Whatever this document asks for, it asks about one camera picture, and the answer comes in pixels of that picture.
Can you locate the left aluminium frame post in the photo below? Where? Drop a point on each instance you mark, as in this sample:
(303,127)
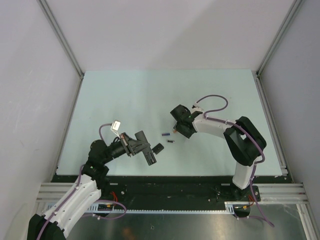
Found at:
(48,13)

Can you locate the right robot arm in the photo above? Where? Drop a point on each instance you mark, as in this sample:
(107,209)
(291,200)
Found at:
(245,142)

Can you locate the right aluminium frame post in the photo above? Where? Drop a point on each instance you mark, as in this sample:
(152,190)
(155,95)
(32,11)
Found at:
(280,34)

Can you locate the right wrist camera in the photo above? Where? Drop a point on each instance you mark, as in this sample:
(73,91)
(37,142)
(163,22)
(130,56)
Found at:
(196,108)

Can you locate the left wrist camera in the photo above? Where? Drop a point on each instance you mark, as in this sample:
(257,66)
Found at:
(115,127)

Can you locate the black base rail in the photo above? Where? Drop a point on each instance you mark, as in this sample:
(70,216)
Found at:
(171,193)

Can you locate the aluminium frame post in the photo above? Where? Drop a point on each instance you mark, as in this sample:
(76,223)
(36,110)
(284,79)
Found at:
(48,13)
(280,34)

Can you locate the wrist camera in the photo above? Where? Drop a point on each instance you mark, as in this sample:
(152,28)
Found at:
(115,127)
(196,108)

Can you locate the black battery cover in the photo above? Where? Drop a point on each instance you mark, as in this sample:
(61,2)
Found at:
(158,148)

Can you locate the black remote control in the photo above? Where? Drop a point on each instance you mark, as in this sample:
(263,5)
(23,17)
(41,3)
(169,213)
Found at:
(146,148)

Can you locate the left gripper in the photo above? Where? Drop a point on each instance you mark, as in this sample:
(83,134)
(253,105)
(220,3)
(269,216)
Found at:
(129,144)

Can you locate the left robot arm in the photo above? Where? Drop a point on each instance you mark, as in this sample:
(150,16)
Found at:
(90,185)

